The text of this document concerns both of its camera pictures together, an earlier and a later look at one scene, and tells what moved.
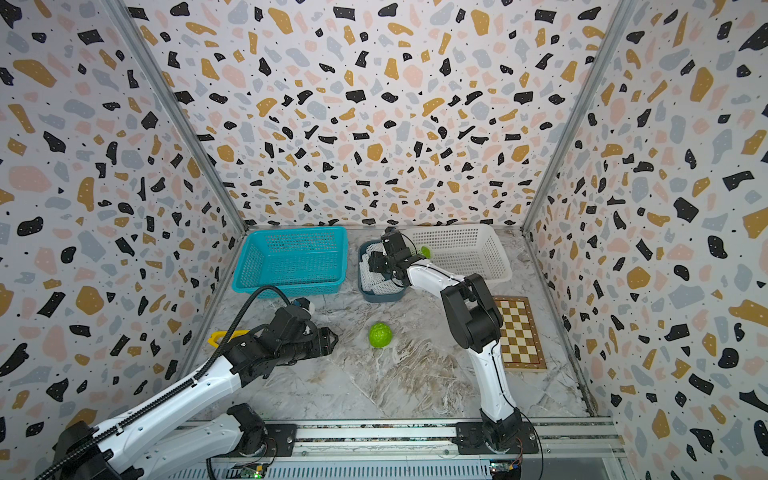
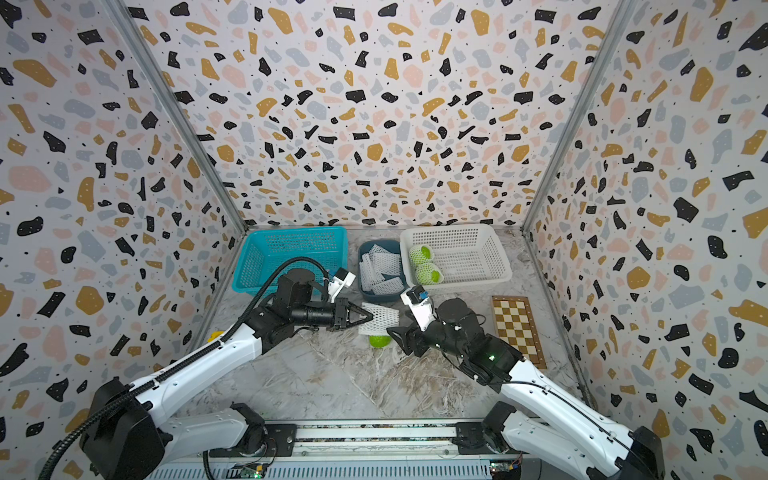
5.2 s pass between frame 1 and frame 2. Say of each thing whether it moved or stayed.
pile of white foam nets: stayed
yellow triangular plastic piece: stayed
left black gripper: moved
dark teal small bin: stayed
